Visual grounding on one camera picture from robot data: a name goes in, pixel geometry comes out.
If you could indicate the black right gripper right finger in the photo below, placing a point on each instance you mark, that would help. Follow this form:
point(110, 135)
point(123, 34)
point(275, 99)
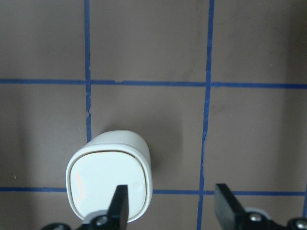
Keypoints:
point(228, 210)

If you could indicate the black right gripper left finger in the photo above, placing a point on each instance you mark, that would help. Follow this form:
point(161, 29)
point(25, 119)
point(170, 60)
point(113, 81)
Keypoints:
point(118, 211)

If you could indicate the white trash can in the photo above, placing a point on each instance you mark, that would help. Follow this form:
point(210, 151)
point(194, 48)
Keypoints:
point(113, 158)

